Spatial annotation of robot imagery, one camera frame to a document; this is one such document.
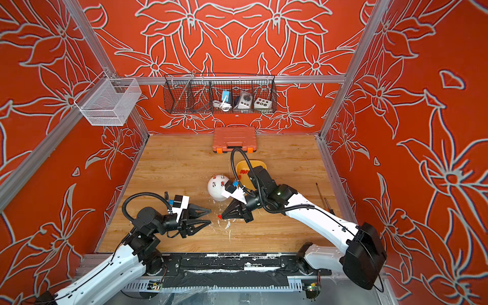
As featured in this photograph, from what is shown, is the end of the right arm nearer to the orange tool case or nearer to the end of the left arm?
the end of the left arm

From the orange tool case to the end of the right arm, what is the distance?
502mm

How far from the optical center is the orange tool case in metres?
1.09

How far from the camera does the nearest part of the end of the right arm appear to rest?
601 mm
